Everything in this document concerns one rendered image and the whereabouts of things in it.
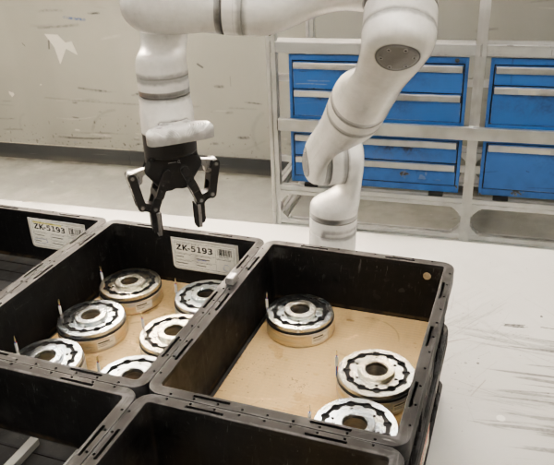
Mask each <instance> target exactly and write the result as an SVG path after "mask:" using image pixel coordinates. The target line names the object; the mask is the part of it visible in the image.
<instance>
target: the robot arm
mask: <svg viewBox="0 0 554 465"><path fill-rule="evenodd" d="M119 5H120V11H121V14H122V16H123V18H124V19H125V21H126V22H127V23H128V24H129V25H130V26H131V27H132V28H134V29H135V30H138V31H139V35H140V48H139V52H138V55H137V57H136V63H135V68H136V77H137V83H138V112H139V120H140V127H141V135H142V142H143V149H144V156H145V160H144V163H143V165H142V168H139V169H137V170H135V171H131V170H126V171H125V178H126V181H127V184H128V187H129V190H130V192H131V195H132V197H133V200H134V202H135V205H136V206H137V208H138V210H139V211H140V212H144V211H148V212H149V213H150V219H151V228H152V229H153V230H154V232H155V233H158V235H159V236H162V235H163V220H162V213H161V212H160V207H161V204H162V201H163V199H164V197H165V193H166V192H167V191H172V190H174V189H176V188H186V187H187V188H188V190H189V191H190V193H191V195H192V197H194V200H193V201H192V204H193V213H194V222H195V224H196V225H197V226H198V228H199V227H202V226H203V224H202V222H205V220H206V213H205V202H206V200H208V199H209V198H214V197H216V193H217V184H218V176H219V168H220V162H219V161H218V160H217V159H216V158H215V157H214V156H212V155H210V156H208V158H201V157H200V156H199V155H198V148H197V141H198V140H202V139H207V138H211V137H214V129H213V124H212V123H211V122H209V121H195V118H194V109H193V104H192V100H191V96H190V87H189V78H188V69H187V35H188V34H193V33H213V34H221V35H234V36H248V37H261V36H268V35H272V34H276V33H279V32H282V31H285V30H288V29H291V28H292V27H294V26H297V25H299V24H301V23H303V22H305V21H308V20H310V19H312V18H316V17H319V16H322V15H325V14H329V13H333V12H339V11H355V12H364V14H363V24H362V34H361V48H360V54H359V58H358V62H357V65H356V68H353V69H350V70H348V71H346V72H345V73H343V74H342V75H341V76H340V78H339V79H338V80H337V82H336V83H335V85H334V87H333V89H332V92H331V96H330V98H329V99H328V102H327V105H326V108H325V111H324V113H323V115H322V117H321V119H320V121H319V123H318V125H317V126H316V128H315V129H314V131H313V132H312V134H311V135H310V137H309V138H308V140H307V143H306V145H305V148H304V151H303V159H302V166H303V172H304V175H305V177H306V178H307V179H308V181H309V182H310V183H311V184H313V185H334V186H333V187H332V188H330V189H329V190H327V191H325V192H322V193H320V194H318V195H316V196H315V197H314V198H313V199H312V200H311V202H310V212H309V244H313V245H320V246H327V247H334V248H342V249H348V250H355V241H356V226H357V213H358V208H359V203H360V193H361V185H362V178H363V171H364V163H365V153H364V147H363V143H362V142H364V141H366V140H367V139H369V138H370V137H372V136H373V135H374V134H375V133H376V132H377V131H378V130H379V128H380V126H381V124H382V123H383V121H384V120H385V118H386V117H387V115H388V113H389V111H390V109H391V107H392V106H393V104H394V103H395V101H396V100H397V98H398V96H399V94H400V92H401V91H402V89H403V88H404V86H405V85H406V84H407V83H408V82H409V81H410V80H411V78H412V77H413V76H414V75H415V74H416V73H417V72H418V71H419V69H420V68H421V67H422V66H423V65H424V64H425V62H426V61H427V60H428V58H429V57H430V56H431V54H432V53H433V51H434V48H435V45H436V41H437V33H438V14H439V0H119ZM200 165H202V167H203V170H204V171H205V182H204V189H202V190H200V189H199V186H198V184H197V182H196V181H195V179H194V177H195V175H196V173H197V172H198V170H199V167H200ZM144 175H147V176H148V177H149V178H150V179H151V180H152V184H151V194H150V197H149V201H146V200H144V197H143V195H142V193H141V190H140V187H139V186H140V185H141V184H142V183H143V180H142V178H143V176H144Z"/></svg>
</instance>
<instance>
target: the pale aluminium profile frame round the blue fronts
mask: <svg viewBox="0 0 554 465"><path fill-rule="evenodd" d="M491 2H492V0H480V8H479V19H478V29H477V38H476V58H475V68H474V78H473V79H470V78H468V81H467V87H473V88H472V99H471V109H470V119H469V126H457V125H419V124H399V123H382V124H381V126H380V128H379V130H378V131H377V132H376V133H375V134H374V135H373V136H388V137H422V138H438V139H456V140H467V146H462V155H461V157H462V158H463V159H464V160H465V166H464V165H460V173H461V174H460V176H459V185H461V186H463V187H464V190H463V195H462V196H459V195H446V194H443V192H439V191H428V193H421V192H409V191H396V190H384V189H371V188H361V193H360V199H364V200H376V201H387V202H399V203H411V204H422V205H434V206H446V207H452V209H455V210H456V211H457V212H458V213H459V216H461V219H460V222H458V225H456V226H455V227H453V228H452V229H450V230H444V229H433V228H423V227H413V226H402V225H391V224H380V223H370V222H360V221H358V222H357V226H356V231H357V232H362V233H381V234H391V235H401V236H411V237H421V238H431V239H441V240H452V241H462V242H471V243H481V244H501V245H511V246H521V247H531V248H541V249H551V250H554V239H548V238H538V237H527V236H517V235H507V234H495V233H485V232H478V231H477V230H476V229H475V228H474V227H473V226H472V223H470V217H473V214H475V213H476V212H478V211H479V210H481V209H492V210H504V211H516V212H527V213H539V214H551V215H554V202H546V201H534V200H521V199H508V197H503V196H493V197H473V189H474V187H478V184H479V174H480V167H479V166H476V162H477V161H479V160H480V159H481V157H482V148H483V147H478V146H477V142H478V141H492V142H510V143H527V144H545V145H554V130H535V129H516V128H496V127H479V124H480V114H481V105H482V96H483V88H488V84H489V79H484V76H485V67H486V58H487V47H488V31H489V21H490V11H491ZM306 38H315V18H312V19H310V20H308V21H306ZM269 41H271V53H270V44H269ZM275 41H277V33H276V34H272V35H268V36H265V42H266V63H267V84H268V104H269V126H270V147H271V188H272V209H273V224H281V225H291V226H301V227H309V218H308V217H297V216H292V214H290V213H291V211H292V210H293V208H294V207H295V205H296V203H297V202H298V200H299V199H300V197H301V196H302V195H305V196H316V195H318V194H320V193H322V192H325V191H327V190H329V189H330V188H332V187H333V185H313V184H311V183H310V182H300V181H299V182H298V184H297V183H288V182H289V181H290V180H291V178H292V155H287V154H282V147H281V131H297V132H313V131H314V129H315V128H316V126H317V125H318V123H319V121H320V120H319V119H298V118H280V96H279V81H289V74H279V70H278V53H276V52H275ZM481 44H483V51H482V56H480V46H481ZM282 161H290V162H289V163H288V164H287V166H286V167H285V168H284V170H283V171H282ZM286 196H289V197H288V198H287V199H286V200H285V201H284V203H283V200H284V198H285V197H286Z"/></svg>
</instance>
